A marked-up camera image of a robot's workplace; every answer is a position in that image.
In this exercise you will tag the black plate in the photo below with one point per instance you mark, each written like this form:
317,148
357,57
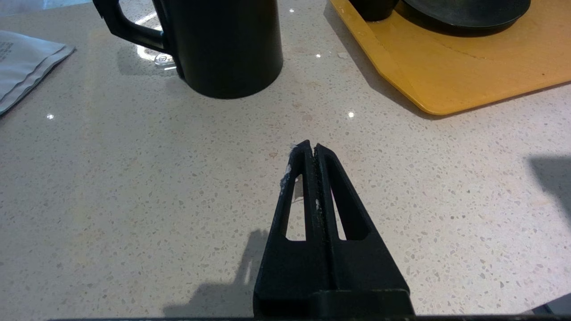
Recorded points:
468,13

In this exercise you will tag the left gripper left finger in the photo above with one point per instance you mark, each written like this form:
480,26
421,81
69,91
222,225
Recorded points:
292,267

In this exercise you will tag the black cup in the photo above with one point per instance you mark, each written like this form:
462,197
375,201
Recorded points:
372,9

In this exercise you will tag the wooden tray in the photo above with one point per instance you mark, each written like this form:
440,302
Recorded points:
464,67

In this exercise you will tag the white plastic pouch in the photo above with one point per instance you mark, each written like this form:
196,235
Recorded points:
22,62

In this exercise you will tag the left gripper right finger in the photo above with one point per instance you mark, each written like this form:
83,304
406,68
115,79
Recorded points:
357,267

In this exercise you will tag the black mug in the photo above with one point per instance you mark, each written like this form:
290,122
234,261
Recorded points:
223,44

